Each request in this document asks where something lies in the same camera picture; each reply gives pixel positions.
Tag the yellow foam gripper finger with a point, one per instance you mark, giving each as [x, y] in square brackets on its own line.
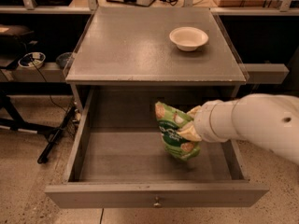
[188, 132]
[191, 113]

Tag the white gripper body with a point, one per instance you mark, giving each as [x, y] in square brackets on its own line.
[204, 121]

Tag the green rice chip bag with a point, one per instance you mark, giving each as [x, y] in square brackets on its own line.
[169, 121]

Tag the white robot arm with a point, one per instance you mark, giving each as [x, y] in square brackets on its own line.
[267, 121]

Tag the open grey top drawer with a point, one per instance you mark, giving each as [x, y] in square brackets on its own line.
[118, 161]

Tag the round metal drawer knob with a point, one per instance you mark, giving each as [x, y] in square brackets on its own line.
[157, 203]

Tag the grey cabinet with top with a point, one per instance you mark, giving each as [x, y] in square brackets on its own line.
[129, 47]

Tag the white paper bowl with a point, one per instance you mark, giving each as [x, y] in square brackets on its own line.
[188, 38]

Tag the dark grey bowl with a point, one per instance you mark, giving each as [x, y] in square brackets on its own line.
[64, 59]

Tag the white bowl with cable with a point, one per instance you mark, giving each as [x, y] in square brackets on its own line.
[32, 60]

